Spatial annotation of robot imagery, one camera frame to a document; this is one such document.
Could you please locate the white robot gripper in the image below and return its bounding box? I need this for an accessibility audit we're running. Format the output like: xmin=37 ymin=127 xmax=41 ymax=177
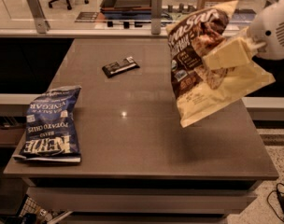
xmin=202 ymin=0 xmax=284 ymax=70

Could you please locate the brown Sensations chip bag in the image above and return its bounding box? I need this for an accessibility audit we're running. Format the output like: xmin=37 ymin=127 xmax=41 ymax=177
xmin=166 ymin=0 xmax=275 ymax=127

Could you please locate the blue Kettle chip bag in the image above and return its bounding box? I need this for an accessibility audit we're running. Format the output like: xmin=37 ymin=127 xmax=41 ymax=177
xmin=13 ymin=86 xmax=81 ymax=163

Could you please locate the black snack bar wrapper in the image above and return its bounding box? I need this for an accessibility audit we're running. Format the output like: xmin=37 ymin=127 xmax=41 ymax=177
xmin=102 ymin=56 xmax=139 ymax=77

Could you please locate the grey table drawer front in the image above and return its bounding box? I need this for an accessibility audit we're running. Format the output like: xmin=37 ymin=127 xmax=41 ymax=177
xmin=27 ymin=187 xmax=256 ymax=215

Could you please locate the middle metal glass bracket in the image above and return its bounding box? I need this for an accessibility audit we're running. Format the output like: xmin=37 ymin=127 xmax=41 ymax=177
xmin=151 ymin=0 xmax=163 ymax=35

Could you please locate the left metal glass bracket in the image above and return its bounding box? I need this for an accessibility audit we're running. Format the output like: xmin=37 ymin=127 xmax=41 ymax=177
xmin=26 ymin=0 xmax=50 ymax=34

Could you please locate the wire basket with items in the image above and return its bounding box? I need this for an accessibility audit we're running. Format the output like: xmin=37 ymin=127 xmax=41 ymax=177
xmin=5 ymin=195 xmax=72 ymax=224

